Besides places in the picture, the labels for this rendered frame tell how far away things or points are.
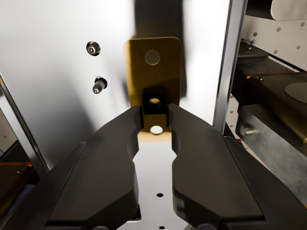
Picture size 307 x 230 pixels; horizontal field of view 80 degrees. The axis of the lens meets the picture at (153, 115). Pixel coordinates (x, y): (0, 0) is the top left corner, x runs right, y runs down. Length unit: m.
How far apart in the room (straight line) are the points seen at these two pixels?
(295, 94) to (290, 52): 0.34
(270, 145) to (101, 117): 0.16
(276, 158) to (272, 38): 0.38
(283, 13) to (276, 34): 0.33
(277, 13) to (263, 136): 0.10
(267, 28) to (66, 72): 0.44
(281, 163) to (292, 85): 0.10
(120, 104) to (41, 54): 0.08
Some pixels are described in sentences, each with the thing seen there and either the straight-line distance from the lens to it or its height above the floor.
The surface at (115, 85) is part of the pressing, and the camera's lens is 0.17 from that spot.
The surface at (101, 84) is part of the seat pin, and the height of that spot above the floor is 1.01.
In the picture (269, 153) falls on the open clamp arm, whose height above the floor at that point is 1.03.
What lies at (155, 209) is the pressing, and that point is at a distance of 0.30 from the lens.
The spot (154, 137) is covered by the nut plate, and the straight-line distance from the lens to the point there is 0.16.
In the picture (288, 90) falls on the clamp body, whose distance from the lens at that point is 0.24.
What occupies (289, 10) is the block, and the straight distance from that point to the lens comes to 0.21.
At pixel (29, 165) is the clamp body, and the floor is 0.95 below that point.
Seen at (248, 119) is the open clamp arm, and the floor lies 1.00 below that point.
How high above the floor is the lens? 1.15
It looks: 58 degrees down
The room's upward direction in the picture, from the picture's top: 178 degrees counter-clockwise
